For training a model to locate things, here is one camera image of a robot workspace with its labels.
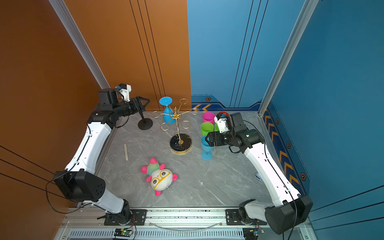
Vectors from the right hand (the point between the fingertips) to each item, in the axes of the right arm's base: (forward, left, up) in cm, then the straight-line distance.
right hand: (211, 137), depth 74 cm
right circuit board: (-37, -18, -28) cm, 49 cm away
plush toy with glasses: (-14, +27, -18) cm, 35 cm away
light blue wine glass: (+4, +2, -24) cm, 24 cm away
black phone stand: (+30, +47, -23) cm, 60 cm away
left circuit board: (-37, +43, -26) cm, 62 cm away
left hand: (+15, +33, +12) cm, 38 cm away
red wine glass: (+27, -10, -9) cm, 31 cm away
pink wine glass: (+26, 0, -12) cm, 28 cm away
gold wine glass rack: (+13, +20, -23) cm, 33 cm away
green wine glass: (+18, +1, -13) cm, 22 cm away
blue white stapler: (-11, -28, -24) cm, 39 cm away
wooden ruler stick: (+6, +54, -24) cm, 59 cm away
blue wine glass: (+20, +25, -5) cm, 32 cm away
